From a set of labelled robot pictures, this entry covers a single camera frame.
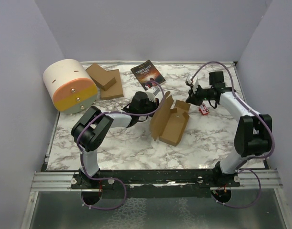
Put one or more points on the red toy ambulance car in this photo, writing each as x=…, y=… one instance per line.
x=203, y=109

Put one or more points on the flat brown cardboard box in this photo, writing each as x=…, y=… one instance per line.
x=116, y=90

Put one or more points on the dark paperback book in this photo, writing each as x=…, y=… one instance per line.
x=145, y=73

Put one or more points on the cream orange cylindrical drawer unit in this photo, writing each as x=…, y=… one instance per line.
x=70, y=87

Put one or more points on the folded brown cardboard box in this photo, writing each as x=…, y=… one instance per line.
x=101, y=77

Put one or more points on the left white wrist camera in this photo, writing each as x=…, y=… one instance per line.
x=151, y=91

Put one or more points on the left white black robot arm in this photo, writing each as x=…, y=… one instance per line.
x=91, y=129

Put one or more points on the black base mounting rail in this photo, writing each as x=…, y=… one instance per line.
x=162, y=183

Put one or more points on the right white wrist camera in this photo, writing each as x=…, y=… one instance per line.
x=192, y=82

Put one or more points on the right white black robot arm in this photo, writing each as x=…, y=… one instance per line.
x=253, y=138

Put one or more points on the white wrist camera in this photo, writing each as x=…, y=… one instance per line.
x=192, y=82
x=151, y=91

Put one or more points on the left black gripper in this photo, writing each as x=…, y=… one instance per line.
x=155, y=105

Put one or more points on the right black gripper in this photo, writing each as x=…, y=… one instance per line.
x=192, y=98

